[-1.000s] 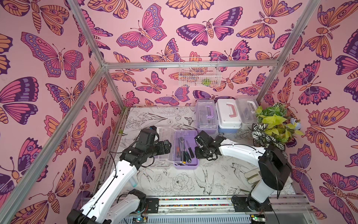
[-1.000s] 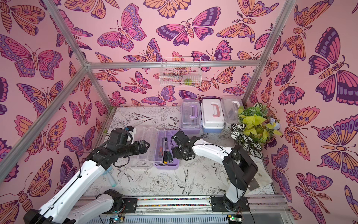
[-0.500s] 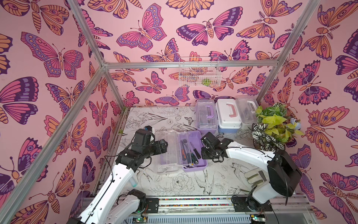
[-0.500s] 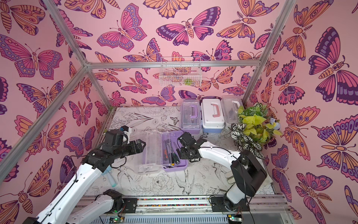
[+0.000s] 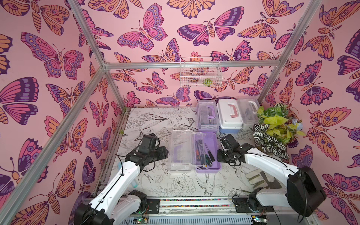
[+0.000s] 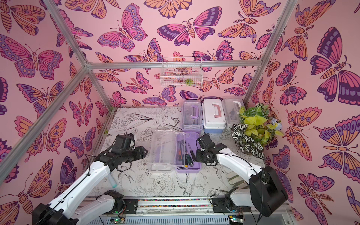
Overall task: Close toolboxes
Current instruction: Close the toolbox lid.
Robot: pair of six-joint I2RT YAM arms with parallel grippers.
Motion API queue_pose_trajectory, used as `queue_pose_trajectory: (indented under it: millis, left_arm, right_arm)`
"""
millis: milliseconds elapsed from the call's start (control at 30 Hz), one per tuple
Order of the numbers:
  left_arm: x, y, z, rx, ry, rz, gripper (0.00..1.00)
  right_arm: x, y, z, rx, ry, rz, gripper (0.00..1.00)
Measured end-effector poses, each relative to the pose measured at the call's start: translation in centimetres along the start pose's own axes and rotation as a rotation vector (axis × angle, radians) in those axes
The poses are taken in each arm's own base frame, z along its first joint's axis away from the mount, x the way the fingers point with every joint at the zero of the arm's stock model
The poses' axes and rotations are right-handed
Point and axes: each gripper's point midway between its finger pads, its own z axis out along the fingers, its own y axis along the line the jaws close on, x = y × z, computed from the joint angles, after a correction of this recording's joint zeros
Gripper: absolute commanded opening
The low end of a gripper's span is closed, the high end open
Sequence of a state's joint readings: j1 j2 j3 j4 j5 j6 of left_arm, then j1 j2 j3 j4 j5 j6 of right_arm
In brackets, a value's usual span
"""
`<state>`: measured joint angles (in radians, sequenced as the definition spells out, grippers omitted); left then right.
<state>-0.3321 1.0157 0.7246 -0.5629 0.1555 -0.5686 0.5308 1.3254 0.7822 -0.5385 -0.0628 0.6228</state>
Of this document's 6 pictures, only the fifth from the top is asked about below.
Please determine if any white toolbox clear lid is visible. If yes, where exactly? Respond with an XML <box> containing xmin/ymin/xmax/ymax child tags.
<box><xmin>237</xmin><ymin>97</ymin><xmax>260</xmax><ymax>129</ymax></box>

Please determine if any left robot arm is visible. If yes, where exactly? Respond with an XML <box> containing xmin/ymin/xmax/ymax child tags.
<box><xmin>74</xmin><ymin>133</ymin><xmax>169</xmax><ymax>225</ymax></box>

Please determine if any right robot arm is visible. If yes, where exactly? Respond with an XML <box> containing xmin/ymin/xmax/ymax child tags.
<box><xmin>217</xmin><ymin>134</ymin><xmax>327</xmax><ymax>217</ymax></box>

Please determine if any work glove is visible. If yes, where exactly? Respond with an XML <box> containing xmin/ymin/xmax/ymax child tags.
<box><xmin>246</xmin><ymin>169</ymin><xmax>282</xmax><ymax>189</ymax></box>

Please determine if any potted green plant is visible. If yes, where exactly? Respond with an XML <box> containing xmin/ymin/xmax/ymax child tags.
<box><xmin>252</xmin><ymin>103</ymin><xmax>305</xmax><ymax>161</ymax></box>

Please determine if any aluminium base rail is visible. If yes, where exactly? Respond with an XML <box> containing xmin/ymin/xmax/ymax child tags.
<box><xmin>75</xmin><ymin>195</ymin><xmax>318</xmax><ymax>225</ymax></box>

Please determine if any white wire basket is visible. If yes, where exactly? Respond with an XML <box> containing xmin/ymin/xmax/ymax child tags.
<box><xmin>179</xmin><ymin>60</ymin><xmax>223</xmax><ymax>88</ymax></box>

